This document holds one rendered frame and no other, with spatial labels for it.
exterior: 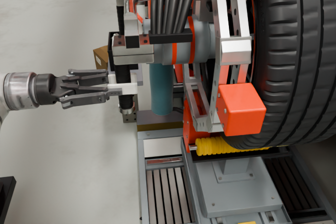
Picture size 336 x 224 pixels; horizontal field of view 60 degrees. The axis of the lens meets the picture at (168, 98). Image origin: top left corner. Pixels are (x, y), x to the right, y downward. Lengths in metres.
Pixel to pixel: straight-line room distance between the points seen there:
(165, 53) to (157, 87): 0.27
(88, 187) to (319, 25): 1.26
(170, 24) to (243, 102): 0.21
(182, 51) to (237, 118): 0.30
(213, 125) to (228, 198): 0.57
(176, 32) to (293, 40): 0.23
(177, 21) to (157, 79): 0.44
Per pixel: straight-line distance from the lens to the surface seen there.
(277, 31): 0.59
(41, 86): 0.72
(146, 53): 0.65
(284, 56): 0.60
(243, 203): 1.23
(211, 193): 1.23
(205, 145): 0.97
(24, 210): 1.59
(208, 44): 0.81
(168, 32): 0.61
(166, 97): 1.08
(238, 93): 0.61
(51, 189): 1.61
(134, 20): 0.62
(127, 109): 0.75
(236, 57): 0.61
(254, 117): 0.60
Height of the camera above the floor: 1.26
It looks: 39 degrees down
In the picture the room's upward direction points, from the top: straight up
